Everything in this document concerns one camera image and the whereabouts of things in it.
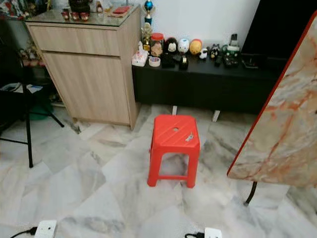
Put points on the black tripod stand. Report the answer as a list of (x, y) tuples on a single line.
[(28, 129)]

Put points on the white paper sheets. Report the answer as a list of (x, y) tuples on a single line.
[(25, 89)]

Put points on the green plastic basin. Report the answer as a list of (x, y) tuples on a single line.
[(40, 114)]

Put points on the light wood cabinet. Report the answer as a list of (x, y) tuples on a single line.
[(89, 74)]

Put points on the small red cup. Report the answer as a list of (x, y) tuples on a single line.
[(65, 15), (75, 16), (84, 17)]

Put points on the dark ornament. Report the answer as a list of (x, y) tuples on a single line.
[(79, 5)]

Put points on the white pink tissue pack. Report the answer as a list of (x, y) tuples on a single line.
[(139, 58)]

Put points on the white tape roll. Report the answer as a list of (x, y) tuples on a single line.
[(151, 61)]

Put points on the flat red box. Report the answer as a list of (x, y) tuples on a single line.
[(121, 10)]

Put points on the gold figurine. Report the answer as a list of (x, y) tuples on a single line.
[(146, 34)]

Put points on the jar with red lid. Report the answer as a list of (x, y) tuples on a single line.
[(157, 45)]

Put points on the red plastic stool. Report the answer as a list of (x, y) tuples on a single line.
[(173, 129)]

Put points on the black wallet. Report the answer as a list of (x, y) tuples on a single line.
[(167, 60)]

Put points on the blue ball trophy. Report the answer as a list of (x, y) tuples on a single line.
[(148, 6)]

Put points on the black round figurine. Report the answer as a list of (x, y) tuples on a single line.
[(171, 45)]

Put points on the black tape dispenser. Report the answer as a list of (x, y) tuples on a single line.
[(184, 62)]

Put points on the white egg figurine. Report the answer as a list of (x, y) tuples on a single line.
[(184, 45)]

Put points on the black low console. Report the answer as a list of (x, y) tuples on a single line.
[(203, 89)]

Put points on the yellow round figurine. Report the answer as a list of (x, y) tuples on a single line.
[(195, 47)]

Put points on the small panda figurine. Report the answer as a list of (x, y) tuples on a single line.
[(203, 53)]

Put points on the small black figurine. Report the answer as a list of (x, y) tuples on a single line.
[(215, 51)]

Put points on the slim black remote control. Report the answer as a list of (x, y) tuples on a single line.
[(218, 60)]

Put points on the large black remote control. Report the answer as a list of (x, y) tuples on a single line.
[(231, 60)]

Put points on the green white device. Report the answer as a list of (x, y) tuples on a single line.
[(231, 48)]

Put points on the flat black device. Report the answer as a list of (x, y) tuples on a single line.
[(250, 63)]

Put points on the black curved board leg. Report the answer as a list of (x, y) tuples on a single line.
[(251, 193)]

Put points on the marble board with red edge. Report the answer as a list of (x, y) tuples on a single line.
[(282, 124)]

